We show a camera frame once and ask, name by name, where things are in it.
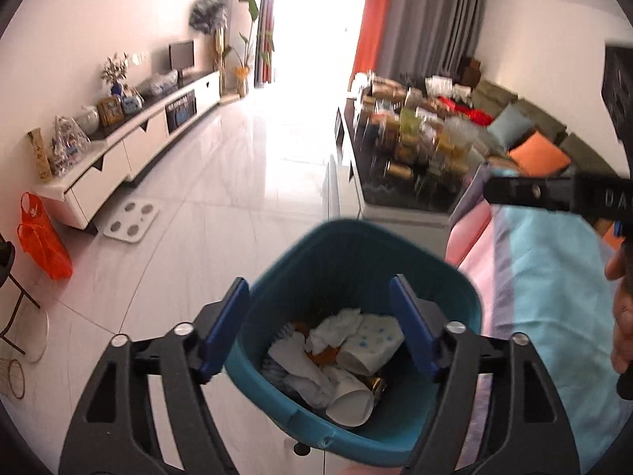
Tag yellow box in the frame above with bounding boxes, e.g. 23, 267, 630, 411
27, 129, 54, 183

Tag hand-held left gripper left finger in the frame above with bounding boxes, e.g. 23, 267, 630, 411
58, 277, 250, 475

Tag orange pillow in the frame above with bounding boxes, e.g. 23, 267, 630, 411
508, 131, 572, 177

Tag clear plastic toy bag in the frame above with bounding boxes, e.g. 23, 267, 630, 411
52, 115, 93, 177

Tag tall leafy potted plant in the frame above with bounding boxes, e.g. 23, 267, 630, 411
232, 0, 276, 98

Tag bag covered standing fan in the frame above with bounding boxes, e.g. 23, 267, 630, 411
190, 0, 229, 87

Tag green sofa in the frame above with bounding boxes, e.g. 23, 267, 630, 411
470, 78, 633, 238

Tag white bathroom scale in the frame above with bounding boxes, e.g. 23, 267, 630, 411
103, 200, 160, 245

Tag black top coffee table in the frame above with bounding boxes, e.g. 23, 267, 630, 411
329, 104, 488, 231

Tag group of snack jars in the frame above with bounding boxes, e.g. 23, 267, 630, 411
353, 72, 490, 189

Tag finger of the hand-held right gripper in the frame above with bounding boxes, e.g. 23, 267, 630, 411
483, 175, 577, 211

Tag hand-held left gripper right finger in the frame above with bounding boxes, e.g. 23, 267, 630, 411
390, 274, 577, 475

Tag grey-blue pillow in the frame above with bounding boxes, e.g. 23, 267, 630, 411
487, 105, 538, 152

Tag wide orange grey curtain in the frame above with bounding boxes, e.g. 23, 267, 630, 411
350, 0, 488, 86

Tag black metal plant stand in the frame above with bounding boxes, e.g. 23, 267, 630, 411
0, 240, 41, 355

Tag teal plastic bin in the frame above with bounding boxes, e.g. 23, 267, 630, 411
224, 218, 483, 467

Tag white clothes pile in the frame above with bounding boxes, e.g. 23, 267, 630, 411
425, 76, 470, 98

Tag dried flower vase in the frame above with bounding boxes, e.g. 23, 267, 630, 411
101, 52, 131, 98

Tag white TV stand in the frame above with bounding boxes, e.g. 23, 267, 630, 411
27, 70, 222, 231

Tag white tower air conditioner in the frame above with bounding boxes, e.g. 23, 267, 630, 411
218, 0, 265, 85

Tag wire basket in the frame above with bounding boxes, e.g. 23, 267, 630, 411
0, 359, 26, 401

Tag pale ceramic jar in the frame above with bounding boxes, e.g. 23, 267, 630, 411
74, 106, 102, 135

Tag narrow striped curtain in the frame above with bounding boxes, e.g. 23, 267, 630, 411
252, 0, 280, 85

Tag person's right hand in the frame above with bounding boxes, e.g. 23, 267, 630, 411
604, 247, 633, 377

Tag red cloth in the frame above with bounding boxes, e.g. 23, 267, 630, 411
438, 96, 495, 127

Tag black monitor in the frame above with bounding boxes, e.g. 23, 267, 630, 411
168, 40, 195, 85

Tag printed teal tablecloth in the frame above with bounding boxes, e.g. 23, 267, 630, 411
445, 161, 633, 475

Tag orange plastic bag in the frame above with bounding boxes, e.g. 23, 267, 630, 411
17, 192, 74, 281

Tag brown cardboard boxes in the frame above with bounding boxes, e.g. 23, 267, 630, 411
457, 57, 483, 86

